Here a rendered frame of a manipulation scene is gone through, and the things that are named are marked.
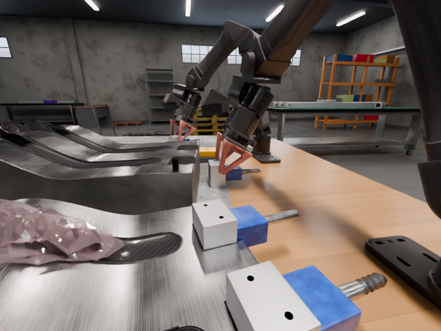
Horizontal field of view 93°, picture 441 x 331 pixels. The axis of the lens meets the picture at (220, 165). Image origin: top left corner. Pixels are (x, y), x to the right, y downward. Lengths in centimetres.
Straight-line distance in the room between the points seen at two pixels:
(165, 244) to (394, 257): 28
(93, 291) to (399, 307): 28
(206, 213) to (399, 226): 34
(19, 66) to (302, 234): 1149
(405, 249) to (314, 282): 22
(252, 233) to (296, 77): 1102
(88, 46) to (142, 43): 200
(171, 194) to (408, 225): 39
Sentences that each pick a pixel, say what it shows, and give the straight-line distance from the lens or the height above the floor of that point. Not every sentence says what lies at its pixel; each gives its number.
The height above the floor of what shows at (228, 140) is 92.
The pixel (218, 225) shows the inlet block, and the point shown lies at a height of 88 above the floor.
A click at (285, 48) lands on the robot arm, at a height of 108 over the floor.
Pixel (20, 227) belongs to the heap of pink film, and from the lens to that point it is 22.
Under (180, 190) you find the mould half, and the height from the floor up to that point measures 86.
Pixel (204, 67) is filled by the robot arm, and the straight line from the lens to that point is 85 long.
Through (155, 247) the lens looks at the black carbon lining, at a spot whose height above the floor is 85.
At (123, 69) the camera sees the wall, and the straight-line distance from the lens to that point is 1015.
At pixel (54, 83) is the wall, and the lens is 1101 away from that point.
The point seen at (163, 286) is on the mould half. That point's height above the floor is 86.
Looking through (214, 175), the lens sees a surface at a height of 83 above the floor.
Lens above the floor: 100
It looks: 18 degrees down
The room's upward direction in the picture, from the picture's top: straight up
